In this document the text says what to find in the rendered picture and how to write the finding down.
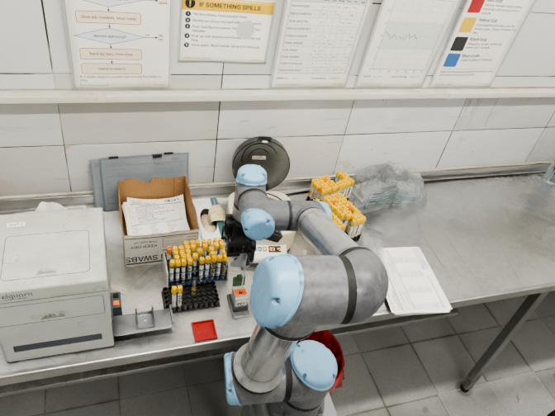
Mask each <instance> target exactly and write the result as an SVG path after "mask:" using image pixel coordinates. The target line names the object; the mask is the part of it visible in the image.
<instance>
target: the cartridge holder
mask: <svg viewBox="0 0 555 416"><path fill-rule="evenodd" d="M227 300H228V303H229V306H230V311H231V314H232V317H233V319H238V318H243V317H249V315H250V313H249V309H248V308H249V305H248V302H247V305H241V306H236V307H235V306H234V303H233V300H232V297H231V294H228V295H227Z"/></svg>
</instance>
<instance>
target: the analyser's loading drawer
mask: <svg viewBox="0 0 555 416"><path fill-rule="evenodd" d="M145 319H146V322H145V321H144V320H145ZM113 321H114V323H112V324H113V333H114V337H115V336H121V335H127V334H133V333H143V332H148V331H154V330H159V329H169V328H172V330H174V318H173V310H172V305H169V309H164V310H154V307H153V306H151V310H146V311H141V312H137V309H136V308H135V314H124V315H118V316H113Z"/></svg>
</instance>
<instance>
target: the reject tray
mask: <svg viewBox="0 0 555 416"><path fill-rule="evenodd" d="M192 331H193V335H194V339H195V343H197V342H202V341H207V340H212V339H218V337H217V333H216V326H215V323H214V319H208V320H202V321H197V322H192Z"/></svg>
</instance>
